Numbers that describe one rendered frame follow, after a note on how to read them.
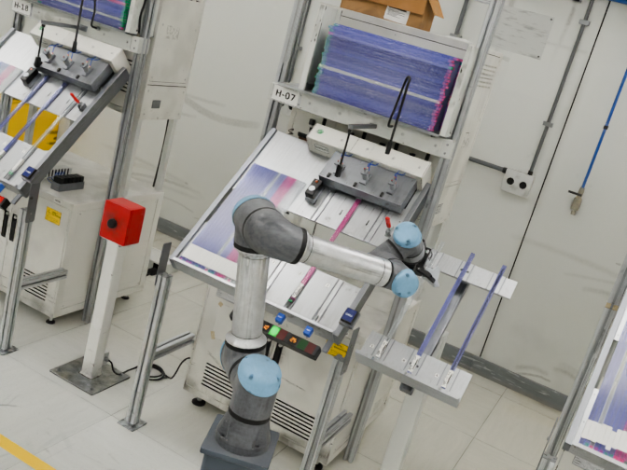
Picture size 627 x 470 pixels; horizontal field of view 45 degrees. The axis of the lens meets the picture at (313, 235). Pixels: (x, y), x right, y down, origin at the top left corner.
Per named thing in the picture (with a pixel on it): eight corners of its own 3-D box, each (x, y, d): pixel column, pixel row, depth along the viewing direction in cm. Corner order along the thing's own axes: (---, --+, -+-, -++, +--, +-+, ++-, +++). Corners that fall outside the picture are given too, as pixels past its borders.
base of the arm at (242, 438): (263, 463, 197) (272, 430, 194) (208, 446, 198) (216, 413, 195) (272, 434, 211) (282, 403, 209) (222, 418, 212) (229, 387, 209)
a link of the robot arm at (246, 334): (227, 396, 205) (244, 207, 187) (215, 368, 218) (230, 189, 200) (269, 393, 209) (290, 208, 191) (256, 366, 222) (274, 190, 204)
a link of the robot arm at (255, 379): (234, 420, 194) (246, 374, 190) (223, 392, 206) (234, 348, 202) (277, 421, 199) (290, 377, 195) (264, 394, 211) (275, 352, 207)
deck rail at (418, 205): (339, 345, 249) (338, 337, 244) (334, 343, 250) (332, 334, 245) (431, 194, 282) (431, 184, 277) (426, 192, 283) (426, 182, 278)
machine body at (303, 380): (321, 479, 292) (366, 338, 275) (178, 401, 318) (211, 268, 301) (382, 420, 350) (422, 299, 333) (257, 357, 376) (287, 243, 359)
